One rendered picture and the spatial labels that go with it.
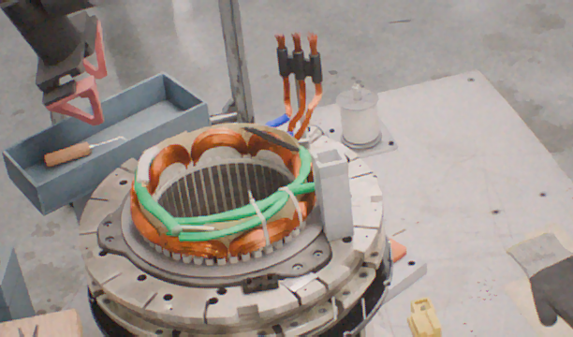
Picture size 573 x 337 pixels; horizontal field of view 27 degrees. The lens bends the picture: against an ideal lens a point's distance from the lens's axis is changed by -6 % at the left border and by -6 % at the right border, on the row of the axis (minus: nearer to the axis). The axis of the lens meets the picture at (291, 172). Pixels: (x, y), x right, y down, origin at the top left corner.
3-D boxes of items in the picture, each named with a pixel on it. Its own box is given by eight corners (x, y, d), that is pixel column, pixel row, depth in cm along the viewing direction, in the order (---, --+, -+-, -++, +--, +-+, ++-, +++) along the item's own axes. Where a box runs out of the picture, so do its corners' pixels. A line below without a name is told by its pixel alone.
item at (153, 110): (196, 242, 174) (163, 70, 157) (238, 280, 166) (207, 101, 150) (51, 317, 163) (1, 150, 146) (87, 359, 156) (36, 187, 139)
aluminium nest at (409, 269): (427, 272, 163) (426, 258, 162) (380, 306, 159) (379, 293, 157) (365, 237, 171) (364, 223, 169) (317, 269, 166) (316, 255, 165)
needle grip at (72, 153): (89, 150, 151) (46, 163, 150) (86, 139, 150) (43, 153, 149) (92, 156, 150) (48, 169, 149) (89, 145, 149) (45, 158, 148)
